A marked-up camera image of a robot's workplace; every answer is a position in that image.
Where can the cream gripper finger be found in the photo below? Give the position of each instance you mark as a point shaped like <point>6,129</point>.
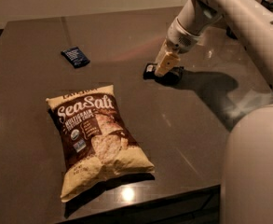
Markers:
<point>162,53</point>
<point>165,62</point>

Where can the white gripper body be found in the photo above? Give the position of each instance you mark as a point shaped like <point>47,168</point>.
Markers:
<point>182,40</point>

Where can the black rxbar chocolate bar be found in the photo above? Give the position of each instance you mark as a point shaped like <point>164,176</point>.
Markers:
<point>173,77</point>

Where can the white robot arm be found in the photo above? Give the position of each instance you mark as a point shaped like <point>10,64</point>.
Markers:
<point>247,183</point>

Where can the brown sea salt chip bag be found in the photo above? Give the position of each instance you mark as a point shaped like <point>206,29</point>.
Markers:
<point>97,146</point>

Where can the dark blue snack packet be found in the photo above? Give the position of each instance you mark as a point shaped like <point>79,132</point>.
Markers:
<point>75,57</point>

